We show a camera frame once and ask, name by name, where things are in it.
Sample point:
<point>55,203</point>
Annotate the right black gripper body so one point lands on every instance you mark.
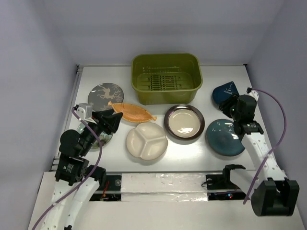
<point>235,114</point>

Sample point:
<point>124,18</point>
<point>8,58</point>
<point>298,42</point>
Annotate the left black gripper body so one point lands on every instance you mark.
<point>100,126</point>

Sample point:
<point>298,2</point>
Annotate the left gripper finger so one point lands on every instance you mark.
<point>112,122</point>
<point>102,114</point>

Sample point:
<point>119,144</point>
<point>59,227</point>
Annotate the light green flower plate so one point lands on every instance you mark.
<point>104,137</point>

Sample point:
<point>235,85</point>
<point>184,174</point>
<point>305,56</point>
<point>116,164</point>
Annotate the dark blue shell dish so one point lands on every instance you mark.
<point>223,92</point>

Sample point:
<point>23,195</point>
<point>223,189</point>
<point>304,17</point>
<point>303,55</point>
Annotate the grey deer pattern plate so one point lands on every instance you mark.
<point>102,94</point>

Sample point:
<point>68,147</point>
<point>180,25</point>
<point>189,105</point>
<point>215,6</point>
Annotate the orange leaf shaped dish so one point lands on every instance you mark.
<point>132,112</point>

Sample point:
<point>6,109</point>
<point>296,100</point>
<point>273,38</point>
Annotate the teal round floral plate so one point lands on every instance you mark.
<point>222,138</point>

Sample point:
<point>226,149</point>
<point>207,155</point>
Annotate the white three-section divided plate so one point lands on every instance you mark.
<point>147,141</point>

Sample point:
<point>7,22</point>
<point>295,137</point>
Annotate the brown rimmed cream plate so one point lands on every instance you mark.
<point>184,122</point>

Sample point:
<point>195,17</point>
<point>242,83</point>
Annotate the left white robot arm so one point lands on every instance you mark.
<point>78,174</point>

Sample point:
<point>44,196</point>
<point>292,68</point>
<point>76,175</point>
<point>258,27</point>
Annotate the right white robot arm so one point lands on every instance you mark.
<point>270,191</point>

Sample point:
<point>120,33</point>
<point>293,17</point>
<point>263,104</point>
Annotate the green plastic bin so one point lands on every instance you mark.
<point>168,78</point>

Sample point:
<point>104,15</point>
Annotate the white foam strip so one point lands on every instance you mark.
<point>163,187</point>

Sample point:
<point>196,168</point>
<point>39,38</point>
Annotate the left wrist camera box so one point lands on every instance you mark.
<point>84,111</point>

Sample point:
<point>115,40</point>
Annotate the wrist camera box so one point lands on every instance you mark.
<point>253,93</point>
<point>84,111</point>

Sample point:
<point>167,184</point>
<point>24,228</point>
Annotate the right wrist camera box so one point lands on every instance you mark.
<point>253,93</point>

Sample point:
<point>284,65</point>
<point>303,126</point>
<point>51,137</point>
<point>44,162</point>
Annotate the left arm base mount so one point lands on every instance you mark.
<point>110,191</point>

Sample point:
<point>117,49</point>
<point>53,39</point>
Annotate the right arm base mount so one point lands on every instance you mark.
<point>220,187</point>

